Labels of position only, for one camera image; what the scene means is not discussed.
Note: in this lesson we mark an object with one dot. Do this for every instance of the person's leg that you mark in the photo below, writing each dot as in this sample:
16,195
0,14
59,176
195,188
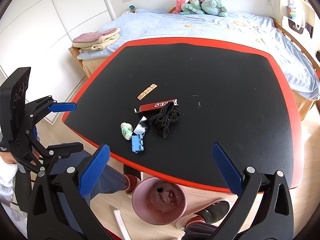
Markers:
200,232
110,177

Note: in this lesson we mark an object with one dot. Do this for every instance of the black mesh cloth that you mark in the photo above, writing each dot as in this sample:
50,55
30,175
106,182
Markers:
165,120

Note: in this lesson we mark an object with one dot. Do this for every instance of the pink waste bin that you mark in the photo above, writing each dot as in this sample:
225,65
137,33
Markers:
150,215

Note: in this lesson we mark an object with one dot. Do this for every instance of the green plush bear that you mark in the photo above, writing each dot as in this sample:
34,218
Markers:
212,6

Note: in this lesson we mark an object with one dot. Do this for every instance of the bed with blue sheet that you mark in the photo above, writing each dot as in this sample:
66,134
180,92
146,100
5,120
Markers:
298,41

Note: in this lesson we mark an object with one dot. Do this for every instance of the pink plush toy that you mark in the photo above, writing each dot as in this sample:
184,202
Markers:
183,1

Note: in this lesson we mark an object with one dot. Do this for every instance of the crumpled grey paper wad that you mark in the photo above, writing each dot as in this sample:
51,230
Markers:
163,196

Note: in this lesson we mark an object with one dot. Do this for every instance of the white stick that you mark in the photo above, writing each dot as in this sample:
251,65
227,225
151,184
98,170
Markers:
121,223

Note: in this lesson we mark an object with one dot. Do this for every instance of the beige ridged wooden strip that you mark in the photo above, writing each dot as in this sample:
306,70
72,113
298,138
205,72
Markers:
147,91

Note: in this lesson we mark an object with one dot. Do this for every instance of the person's right leg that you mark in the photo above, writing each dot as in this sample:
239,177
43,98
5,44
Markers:
200,232

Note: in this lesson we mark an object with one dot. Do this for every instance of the white wardrobe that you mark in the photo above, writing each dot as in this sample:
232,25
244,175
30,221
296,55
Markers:
37,17

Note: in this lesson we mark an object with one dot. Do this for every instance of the white wall socket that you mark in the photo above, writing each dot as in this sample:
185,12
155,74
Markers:
268,1

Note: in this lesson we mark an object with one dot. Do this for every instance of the long red box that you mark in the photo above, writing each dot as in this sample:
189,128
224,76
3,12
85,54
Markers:
156,105

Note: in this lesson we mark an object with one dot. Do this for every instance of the striped green white plush toy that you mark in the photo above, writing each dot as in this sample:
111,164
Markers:
192,8

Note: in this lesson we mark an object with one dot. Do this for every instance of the dark table leg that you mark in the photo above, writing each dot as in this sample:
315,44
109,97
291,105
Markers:
132,170

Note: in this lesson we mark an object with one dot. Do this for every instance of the blue small box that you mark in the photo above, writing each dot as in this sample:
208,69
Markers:
137,143

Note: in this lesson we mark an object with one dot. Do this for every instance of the folded beige towel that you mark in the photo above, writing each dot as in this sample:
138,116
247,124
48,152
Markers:
100,45

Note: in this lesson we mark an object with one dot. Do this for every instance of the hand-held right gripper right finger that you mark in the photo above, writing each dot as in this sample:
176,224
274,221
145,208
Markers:
226,167

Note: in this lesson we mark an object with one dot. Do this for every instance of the rainbow hanging bag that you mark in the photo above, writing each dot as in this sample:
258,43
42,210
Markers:
292,12

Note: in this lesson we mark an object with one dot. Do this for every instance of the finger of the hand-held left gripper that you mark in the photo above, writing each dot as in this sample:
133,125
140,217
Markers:
68,147
62,107

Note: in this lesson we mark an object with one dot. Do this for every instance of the person's left hand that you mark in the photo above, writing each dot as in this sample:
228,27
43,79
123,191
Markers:
7,158

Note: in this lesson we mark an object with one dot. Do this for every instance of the white green tissue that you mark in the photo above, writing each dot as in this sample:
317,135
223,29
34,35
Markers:
126,130

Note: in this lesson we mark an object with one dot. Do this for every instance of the black shoe with pink sole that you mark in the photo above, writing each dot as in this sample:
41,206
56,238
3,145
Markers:
215,211

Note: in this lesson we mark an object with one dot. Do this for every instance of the white shelf unit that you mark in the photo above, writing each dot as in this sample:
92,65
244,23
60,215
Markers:
308,10

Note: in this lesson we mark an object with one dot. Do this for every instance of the red-brown slipper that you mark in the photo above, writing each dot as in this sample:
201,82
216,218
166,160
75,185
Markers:
131,180

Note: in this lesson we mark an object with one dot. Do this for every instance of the folded pink towel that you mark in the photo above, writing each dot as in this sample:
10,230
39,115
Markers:
87,38

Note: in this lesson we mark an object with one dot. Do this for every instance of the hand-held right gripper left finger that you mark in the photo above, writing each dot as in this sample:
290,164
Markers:
96,172

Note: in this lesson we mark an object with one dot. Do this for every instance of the person's left leg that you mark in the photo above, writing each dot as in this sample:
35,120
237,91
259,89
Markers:
110,177

